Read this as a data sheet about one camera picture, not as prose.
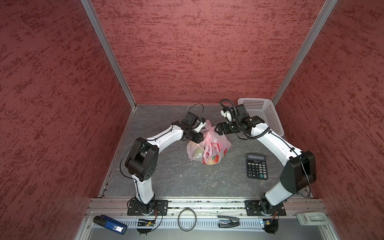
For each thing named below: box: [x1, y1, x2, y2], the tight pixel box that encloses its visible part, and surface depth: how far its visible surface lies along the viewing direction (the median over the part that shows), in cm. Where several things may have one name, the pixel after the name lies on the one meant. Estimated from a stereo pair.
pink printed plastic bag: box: [186, 119, 233, 166], surface depth 89 cm
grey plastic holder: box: [296, 212, 329, 226], surface depth 71 cm
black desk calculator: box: [246, 153, 268, 180], surface depth 88 cm
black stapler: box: [218, 215, 240, 228], surface depth 70 cm
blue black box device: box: [93, 215, 128, 235], surface depth 68 cm
